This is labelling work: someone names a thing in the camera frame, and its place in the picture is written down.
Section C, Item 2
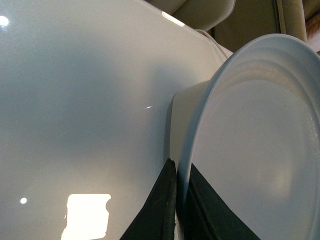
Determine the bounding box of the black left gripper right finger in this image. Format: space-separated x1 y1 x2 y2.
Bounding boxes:
183 164 259 240

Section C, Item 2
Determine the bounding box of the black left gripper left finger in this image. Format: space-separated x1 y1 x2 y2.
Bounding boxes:
121 158 177 240

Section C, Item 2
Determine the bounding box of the light blue plate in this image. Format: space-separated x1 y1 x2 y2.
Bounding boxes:
170 34 320 240

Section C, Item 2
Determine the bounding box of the beige chair left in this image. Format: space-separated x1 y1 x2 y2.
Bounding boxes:
147 0 236 31

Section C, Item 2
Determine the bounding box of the beige chair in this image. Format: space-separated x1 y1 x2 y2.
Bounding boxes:
147 0 236 31
275 0 320 54

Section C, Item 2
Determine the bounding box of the beige chair right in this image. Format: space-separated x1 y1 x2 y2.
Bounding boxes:
275 0 320 54

